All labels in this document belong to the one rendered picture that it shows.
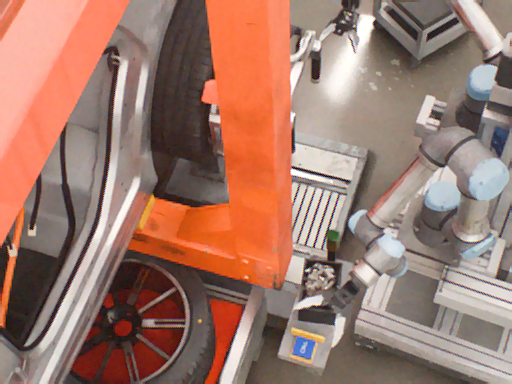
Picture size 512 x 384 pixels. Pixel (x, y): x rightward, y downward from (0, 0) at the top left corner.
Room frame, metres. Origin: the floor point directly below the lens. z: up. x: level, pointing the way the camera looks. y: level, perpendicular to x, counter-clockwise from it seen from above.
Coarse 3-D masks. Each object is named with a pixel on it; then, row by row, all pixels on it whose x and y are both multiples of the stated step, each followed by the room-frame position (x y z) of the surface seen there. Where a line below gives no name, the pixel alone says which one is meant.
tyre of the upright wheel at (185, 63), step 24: (192, 0) 2.33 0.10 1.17; (192, 24) 2.21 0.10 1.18; (168, 48) 2.14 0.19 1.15; (192, 48) 2.12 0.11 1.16; (168, 72) 2.07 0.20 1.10; (192, 72) 2.05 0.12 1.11; (168, 96) 2.01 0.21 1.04; (192, 96) 1.99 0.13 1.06; (168, 120) 1.97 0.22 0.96; (192, 120) 1.94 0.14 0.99; (168, 144) 1.96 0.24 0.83; (192, 144) 1.92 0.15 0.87
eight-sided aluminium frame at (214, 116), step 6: (216, 108) 1.98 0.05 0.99; (210, 114) 1.97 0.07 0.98; (216, 114) 1.96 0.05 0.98; (210, 120) 1.95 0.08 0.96; (216, 120) 1.95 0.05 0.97; (210, 126) 1.95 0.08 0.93; (216, 126) 1.94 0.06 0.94; (210, 132) 1.95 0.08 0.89; (216, 132) 1.96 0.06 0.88; (216, 138) 1.95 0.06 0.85; (216, 144) 1.95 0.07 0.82; (222, 144) 1.98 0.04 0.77; (216, 150) 1.95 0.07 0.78; (222, 150) 1.95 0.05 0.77; (222, 156) 1.94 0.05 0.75
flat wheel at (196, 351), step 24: (144, 264) 1.66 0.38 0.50; (168, 264) 1.64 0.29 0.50; (120, 288) 1.67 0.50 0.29; (144, 288) 1.67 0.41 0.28; (168, 288) 1.60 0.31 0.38; (192, 288) 1.54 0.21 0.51; (120, 312) 1.50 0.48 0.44; (144, 312) 1.48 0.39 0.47; (192, 312) 1.44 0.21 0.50; (96, 336) 1.40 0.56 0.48; (120, 336) 1.40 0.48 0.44; (192, 336) 1.35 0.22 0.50; (168, 360) 1.27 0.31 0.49; (192, 360) 1.26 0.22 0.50
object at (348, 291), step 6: (348, 282) 1.18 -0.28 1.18; (342, 288) 1.15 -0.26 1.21; (348, 288) 1.15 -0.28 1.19; (354, 288) 1.16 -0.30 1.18; (336, 294) 1.12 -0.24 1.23; (342, 294) 1.12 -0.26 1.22; (348, 294) 1.13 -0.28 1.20; (354, 294) 1.14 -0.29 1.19; (336, 300) 1.10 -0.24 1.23; (342, 300) 1.10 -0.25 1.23; (348, 300) 1.11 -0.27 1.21; (342, 306) 1.09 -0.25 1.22
